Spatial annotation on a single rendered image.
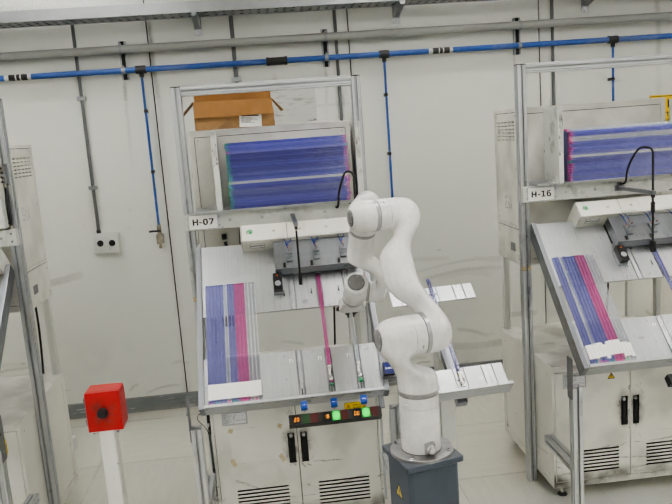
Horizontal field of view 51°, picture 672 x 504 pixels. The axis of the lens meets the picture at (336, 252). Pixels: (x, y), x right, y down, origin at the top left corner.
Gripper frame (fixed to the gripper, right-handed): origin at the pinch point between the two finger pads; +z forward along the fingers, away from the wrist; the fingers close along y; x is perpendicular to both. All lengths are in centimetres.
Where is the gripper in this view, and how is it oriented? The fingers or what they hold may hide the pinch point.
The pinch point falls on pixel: (350, 312)
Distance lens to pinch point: 281.3
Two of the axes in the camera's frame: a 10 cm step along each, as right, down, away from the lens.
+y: -9.9, 0.9, -0.9
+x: 1.2, 9.1, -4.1
